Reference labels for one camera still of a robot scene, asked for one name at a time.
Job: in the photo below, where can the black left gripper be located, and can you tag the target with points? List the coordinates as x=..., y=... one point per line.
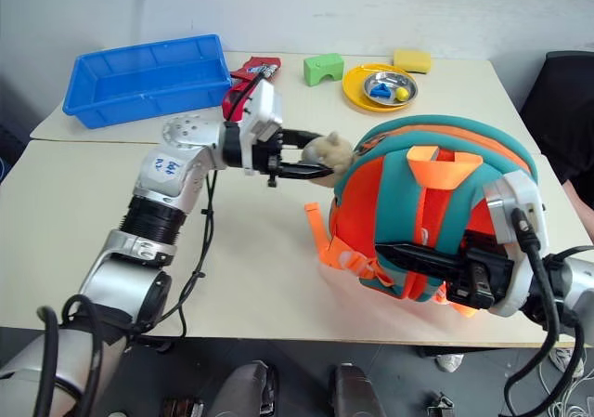
x=275, y=166

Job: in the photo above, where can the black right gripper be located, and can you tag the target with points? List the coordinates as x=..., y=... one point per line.
x=487, y=273

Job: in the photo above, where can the beige fuzzy plush toy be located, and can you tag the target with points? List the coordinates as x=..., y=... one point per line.
x=331, y=152

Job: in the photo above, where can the orange and teal backpack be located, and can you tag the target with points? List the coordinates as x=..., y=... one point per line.
x=394, y=194

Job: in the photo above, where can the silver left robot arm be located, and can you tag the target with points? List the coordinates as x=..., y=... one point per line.
x=162, y=175

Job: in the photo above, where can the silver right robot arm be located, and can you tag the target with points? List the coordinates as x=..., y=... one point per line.
x=577, y=282

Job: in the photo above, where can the yellow plate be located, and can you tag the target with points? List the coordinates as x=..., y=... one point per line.
x=353, y=89

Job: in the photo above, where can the green arch block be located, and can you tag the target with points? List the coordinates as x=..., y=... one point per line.
x=320, y=66

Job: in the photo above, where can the red snack packet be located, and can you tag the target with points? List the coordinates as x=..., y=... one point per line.
x=260, y=66

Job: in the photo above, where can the blue triangle toy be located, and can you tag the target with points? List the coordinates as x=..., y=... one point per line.
x=379, y=92

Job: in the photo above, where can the white sneaker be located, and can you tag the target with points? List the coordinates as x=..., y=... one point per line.
x=567, y=360
x=449, y=362

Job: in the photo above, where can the small steel bowl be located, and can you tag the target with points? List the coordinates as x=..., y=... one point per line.
x=390, y=79

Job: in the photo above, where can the small yellow ball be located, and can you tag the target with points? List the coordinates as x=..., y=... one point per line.
x=402, y=93

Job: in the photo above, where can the yellow sponge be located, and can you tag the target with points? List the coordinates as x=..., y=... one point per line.
x=412, y=59

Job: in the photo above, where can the dark rounded shape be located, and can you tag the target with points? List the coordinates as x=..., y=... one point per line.
x=246, y=389
x=355, y=391

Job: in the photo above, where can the blue plastic bin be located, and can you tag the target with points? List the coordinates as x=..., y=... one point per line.
x=139, y=82

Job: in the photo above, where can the person in black clothing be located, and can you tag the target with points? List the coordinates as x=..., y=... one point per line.
x=561, y=110

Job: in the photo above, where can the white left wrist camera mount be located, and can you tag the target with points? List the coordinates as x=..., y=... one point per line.
x=262, y=110

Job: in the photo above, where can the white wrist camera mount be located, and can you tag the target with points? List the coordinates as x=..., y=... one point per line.
x=529, y=203
x=262, y=110

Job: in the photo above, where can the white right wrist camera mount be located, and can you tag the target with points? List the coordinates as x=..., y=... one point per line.
x=529, y=203

